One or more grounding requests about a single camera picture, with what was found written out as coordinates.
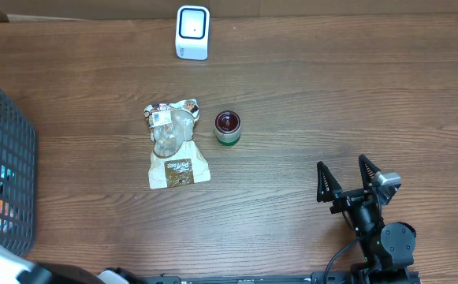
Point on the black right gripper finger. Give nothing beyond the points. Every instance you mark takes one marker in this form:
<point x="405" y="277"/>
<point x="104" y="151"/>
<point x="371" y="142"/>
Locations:
<point x="328" y="187"/>
<point x="367" y="170"/>

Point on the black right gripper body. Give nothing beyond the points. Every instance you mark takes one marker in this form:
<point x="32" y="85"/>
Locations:
<point x="347" y="197"/>

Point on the beige snack bag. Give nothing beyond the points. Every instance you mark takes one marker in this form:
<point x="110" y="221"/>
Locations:
<point x="175" y="158"/>

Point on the orange small packet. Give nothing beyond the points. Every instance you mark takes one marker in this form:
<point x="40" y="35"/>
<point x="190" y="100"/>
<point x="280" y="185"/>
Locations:
<point x="7" y="216"/>

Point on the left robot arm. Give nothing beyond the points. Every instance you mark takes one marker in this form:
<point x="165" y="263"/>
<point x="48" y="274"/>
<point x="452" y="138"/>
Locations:
<point x="14" y="269"/>

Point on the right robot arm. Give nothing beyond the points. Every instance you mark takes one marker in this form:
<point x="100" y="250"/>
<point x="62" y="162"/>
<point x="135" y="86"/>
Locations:
<point x="387" y="248"/>

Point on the white barcode scanner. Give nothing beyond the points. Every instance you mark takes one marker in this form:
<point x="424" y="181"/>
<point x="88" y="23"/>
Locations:
<point x="192" y="32"/>

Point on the grey plastic shopping basket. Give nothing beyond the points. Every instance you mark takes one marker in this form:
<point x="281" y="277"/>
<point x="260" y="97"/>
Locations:
<point x="19" y="152"/>

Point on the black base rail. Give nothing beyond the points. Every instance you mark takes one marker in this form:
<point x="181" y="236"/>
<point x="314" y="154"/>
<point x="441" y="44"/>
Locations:
<point x="314" y="278"/>

